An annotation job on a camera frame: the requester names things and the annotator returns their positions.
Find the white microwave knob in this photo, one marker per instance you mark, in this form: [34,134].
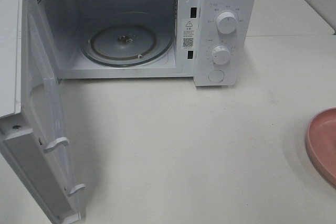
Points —
[221,55]
[226,22]

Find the white microwave door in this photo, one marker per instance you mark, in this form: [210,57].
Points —
[33,132]

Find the pink round plate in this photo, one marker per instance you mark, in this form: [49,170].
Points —
[320,143]

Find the glass microwave turntable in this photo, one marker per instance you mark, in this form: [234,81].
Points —
[127,45]

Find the white microwave oven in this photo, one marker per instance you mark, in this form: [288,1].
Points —
[72,22]

